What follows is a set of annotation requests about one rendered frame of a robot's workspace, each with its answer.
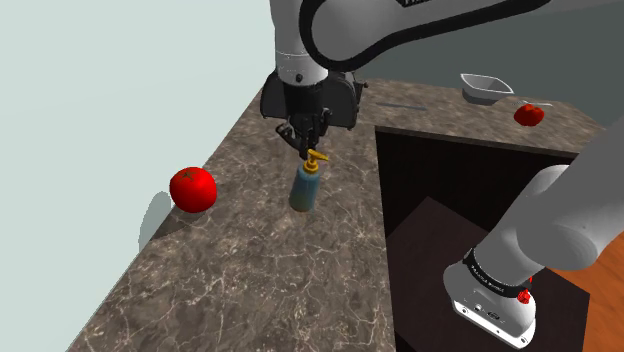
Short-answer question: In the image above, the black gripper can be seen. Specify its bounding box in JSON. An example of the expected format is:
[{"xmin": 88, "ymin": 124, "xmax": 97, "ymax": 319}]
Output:
[{"xmin": 275, "ymin": 83, "xmax": 335, "ymax": 160}]

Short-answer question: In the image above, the black toaster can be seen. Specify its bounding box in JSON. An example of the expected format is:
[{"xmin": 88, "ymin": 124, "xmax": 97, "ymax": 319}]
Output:
[{"xmin": 259, "ymin": 70, "xmax": 369, "ymax": 132}]

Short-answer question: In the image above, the blue bottle with yellow pump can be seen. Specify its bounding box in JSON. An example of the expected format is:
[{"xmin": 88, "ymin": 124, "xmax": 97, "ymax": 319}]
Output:
[{"xmin": 287, "ymin": 148, "xmax": 330, "ymax": 214}]

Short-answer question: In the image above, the thin grey utensil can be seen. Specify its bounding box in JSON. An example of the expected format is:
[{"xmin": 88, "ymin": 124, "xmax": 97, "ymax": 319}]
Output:
[{"xmin": 376, "ymin": 101, "xmax": 429, "ymax": 112}]

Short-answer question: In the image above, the red tomato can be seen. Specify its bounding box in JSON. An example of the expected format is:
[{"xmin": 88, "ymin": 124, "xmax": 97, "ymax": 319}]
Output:
[{"xmin": 168, "ymin": 166, "xmax": 219, "ymax": 215}]

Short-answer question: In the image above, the white bowl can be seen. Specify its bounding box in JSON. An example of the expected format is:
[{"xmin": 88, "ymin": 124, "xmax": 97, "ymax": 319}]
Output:
[{"xmin": 459, "ymin": 72, "xmax": 515, "ymax": 106}]

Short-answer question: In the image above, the red bell pepper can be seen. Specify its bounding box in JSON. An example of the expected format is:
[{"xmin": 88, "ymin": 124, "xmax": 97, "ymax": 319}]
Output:
[{"xmin": 513, "ymin": 103, "xmax": 546, "ymax": 128}]

